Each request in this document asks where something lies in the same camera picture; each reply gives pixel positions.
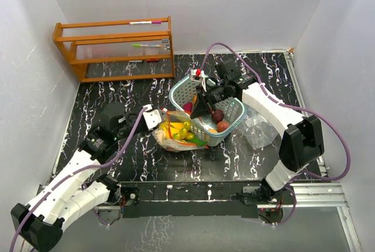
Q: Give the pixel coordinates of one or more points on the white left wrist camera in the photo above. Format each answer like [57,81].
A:
[153,117]

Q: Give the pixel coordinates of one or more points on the orange wooden shelf rack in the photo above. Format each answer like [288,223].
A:
[85,44]

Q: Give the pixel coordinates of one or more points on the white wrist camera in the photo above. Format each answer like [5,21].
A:
[198,75]
[153,117]

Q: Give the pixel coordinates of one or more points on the light green plastic basket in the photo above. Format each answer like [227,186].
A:
[233,109]

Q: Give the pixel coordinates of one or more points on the small grey box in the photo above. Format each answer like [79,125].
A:
[165,44]

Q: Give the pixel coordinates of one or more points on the green chili pepper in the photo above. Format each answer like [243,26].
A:
[198,142]

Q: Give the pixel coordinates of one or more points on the clear bag blue zipper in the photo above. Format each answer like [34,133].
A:
[257,130]

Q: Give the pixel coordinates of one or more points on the yellow banana bunch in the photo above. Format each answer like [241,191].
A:
[180,131]

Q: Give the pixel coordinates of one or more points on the clear bag orange zipper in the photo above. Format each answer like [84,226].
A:
[172,145]

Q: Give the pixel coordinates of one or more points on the pink white pen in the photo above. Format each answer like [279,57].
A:
[145,22]

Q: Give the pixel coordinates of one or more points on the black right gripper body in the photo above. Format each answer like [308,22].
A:
[217,94]

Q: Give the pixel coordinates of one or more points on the dark purple passion fruit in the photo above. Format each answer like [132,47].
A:
[217,116]

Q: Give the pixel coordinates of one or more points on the pink dragon fruit piece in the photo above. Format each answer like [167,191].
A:
[188,107]

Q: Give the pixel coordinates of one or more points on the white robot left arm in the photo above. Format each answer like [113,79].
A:
[43,220]

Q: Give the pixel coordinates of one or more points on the brown passion fruit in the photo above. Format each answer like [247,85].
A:
[222,126]

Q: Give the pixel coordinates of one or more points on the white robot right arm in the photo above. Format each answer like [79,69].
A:
[302,139]

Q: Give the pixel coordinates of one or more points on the green pen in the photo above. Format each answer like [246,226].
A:
[145,45]

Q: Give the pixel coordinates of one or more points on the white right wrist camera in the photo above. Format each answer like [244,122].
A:
[198,75]

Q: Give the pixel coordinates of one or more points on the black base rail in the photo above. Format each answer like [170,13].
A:
[183,199]

